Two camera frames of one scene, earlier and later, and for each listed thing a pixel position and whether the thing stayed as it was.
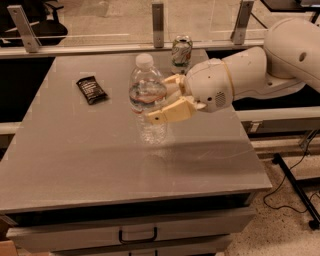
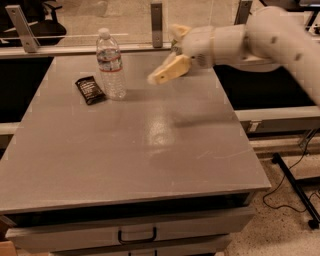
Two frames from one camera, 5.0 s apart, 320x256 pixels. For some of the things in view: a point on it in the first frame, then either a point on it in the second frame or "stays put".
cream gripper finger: [181, 108] -> [176, 66]
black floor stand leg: [299, 192] stays put
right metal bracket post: [239, 31] stays put
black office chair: [42, 17] stays put
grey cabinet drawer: [45, 236] stays put
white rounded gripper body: [207, 84] -> [199, 46]
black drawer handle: [120, 237] stays put
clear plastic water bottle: [148, 90] -> [110, 67]
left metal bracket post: [29, 38] stays put
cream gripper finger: [177, 79] -> [178, 31]
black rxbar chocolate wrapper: [93, 92] stays put
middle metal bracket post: [158, 25] stays put
